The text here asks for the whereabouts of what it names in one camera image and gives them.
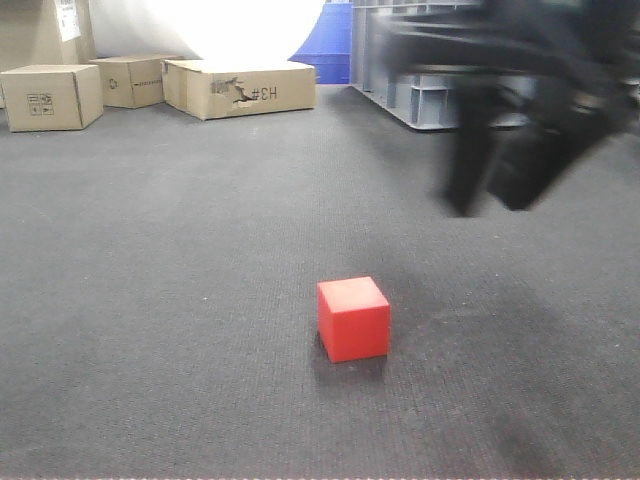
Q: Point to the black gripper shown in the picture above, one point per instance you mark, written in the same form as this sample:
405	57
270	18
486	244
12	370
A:
591	48

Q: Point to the red magnetic cube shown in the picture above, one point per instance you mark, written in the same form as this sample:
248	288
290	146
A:
353	319

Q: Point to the grey plastic pallet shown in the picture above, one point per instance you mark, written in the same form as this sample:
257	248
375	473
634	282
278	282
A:
408	57

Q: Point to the blue cone-shaped object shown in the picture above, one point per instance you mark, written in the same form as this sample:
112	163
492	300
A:
328	46

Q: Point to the dark grey fabric mat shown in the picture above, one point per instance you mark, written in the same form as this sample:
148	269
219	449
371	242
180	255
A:
286	297

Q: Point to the large torn cardboard box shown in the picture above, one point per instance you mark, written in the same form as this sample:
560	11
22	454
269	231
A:
210	90

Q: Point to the middle cardboard box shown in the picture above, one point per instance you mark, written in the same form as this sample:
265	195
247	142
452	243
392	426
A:
133	81

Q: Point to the left cardboard box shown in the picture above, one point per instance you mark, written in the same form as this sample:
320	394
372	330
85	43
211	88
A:
52	97

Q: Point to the tall cardboard box with label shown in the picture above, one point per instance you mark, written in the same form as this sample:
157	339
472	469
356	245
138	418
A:
46	33

